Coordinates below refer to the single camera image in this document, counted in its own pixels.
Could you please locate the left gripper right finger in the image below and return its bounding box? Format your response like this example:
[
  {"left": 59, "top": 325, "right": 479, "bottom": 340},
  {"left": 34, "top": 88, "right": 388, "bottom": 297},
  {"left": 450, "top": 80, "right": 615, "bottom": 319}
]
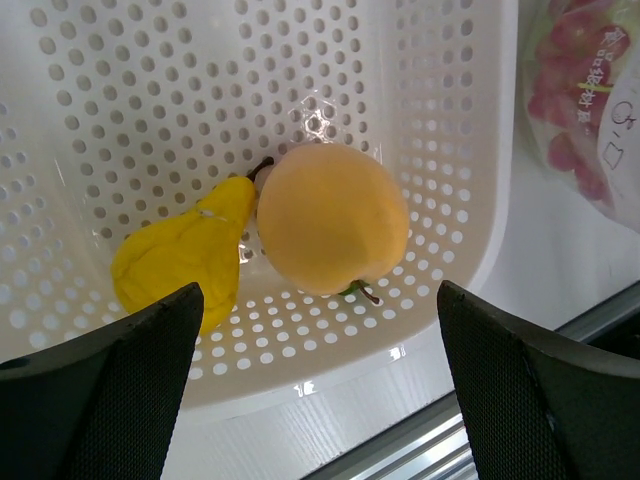
[{"left": 437, "top": 281, "right": 639, "bottom": 479}]

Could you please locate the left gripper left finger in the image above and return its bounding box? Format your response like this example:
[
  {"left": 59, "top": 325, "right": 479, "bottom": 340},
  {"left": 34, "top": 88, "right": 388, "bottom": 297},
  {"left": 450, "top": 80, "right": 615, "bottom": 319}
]
[{"left": 1, "top": 283, "right": 204, "bottom": 479}]

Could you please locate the yellow bell pepper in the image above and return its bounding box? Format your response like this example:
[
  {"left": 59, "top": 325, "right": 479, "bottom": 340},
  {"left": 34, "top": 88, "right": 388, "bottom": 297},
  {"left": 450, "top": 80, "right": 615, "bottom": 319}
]
[{"left": 110, "top": 157, "right": 275, "bottom": 334}]

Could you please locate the orange peach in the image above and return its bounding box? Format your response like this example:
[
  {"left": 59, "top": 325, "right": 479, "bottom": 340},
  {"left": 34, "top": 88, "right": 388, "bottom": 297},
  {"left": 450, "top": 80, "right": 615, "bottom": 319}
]
[{"left": 257, "top": 143, "right": 410, "bottom": 304}]

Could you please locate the red grape bunch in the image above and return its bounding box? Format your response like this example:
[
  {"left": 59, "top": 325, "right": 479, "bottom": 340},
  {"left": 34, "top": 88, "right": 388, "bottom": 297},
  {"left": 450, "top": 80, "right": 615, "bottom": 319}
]
[{"left": 525, "top": 1, "right": 639, "bottom": 205}]

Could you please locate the clear orange zip bag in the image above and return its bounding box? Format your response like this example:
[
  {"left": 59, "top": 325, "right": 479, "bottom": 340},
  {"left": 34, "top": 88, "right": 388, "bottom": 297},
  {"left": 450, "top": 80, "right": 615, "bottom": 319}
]
[{"left": 522, "top": 1, "right": 639, "bottom": 230}]

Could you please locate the white perforated plastic basket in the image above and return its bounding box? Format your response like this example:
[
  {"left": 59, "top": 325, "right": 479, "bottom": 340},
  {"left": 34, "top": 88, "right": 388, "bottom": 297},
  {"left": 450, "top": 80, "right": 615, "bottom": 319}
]
[{"left": 1, "top": 1, "right": 518, "bottom": 422}]

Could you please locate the aluminium mounting rail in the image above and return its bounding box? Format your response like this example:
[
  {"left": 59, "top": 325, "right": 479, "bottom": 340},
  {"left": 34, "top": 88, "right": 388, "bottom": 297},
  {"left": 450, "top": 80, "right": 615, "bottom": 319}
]
[{"left": 314, "top": 281, "right": 639, "bottom": 479}]

